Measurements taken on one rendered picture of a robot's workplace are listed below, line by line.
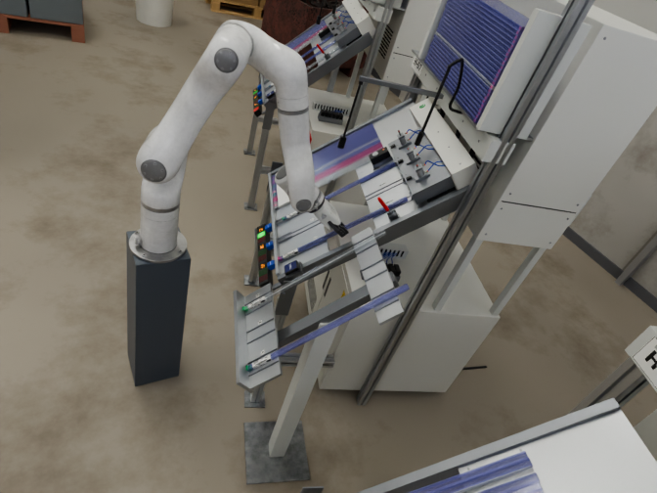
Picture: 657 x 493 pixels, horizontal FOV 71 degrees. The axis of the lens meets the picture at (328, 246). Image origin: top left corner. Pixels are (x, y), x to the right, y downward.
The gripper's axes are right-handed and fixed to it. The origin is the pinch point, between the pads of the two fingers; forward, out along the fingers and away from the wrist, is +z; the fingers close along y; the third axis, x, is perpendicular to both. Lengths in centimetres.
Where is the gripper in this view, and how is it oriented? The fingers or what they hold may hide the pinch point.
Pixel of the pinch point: (341, 229)
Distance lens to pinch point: 161.8
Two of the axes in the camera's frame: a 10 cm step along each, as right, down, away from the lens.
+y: -2.1, -6.2, 7.6
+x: -7.8, 5.7, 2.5
